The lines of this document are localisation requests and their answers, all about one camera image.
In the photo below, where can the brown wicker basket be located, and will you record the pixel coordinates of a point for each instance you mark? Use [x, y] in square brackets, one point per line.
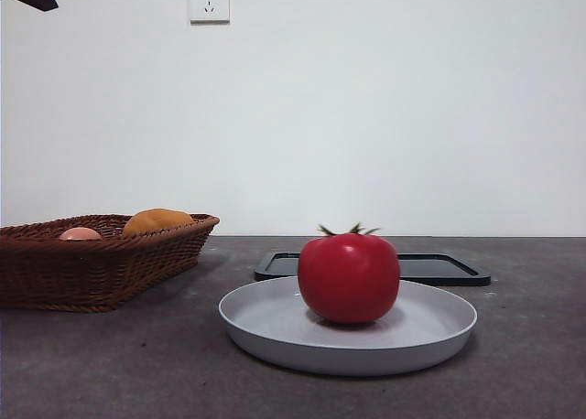
[91, 272]

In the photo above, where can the black rectangular tray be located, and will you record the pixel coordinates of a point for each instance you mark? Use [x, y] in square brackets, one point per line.
[435, 268]

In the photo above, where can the white wall socket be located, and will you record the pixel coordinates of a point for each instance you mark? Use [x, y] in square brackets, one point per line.
[209, 3]

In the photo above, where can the pink egg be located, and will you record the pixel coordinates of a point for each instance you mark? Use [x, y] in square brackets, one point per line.
[80, 234]

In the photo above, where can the red tomato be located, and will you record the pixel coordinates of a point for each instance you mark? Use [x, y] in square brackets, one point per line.
[348, 277]

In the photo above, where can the pale grey round plate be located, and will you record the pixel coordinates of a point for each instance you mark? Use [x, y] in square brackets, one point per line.
[274, 332]

